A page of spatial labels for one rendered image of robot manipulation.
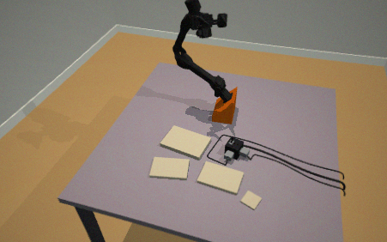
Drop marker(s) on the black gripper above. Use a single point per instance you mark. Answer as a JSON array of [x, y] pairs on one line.
[[206, 20]]

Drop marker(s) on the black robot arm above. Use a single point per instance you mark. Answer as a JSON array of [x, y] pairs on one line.
[[184, 60]]

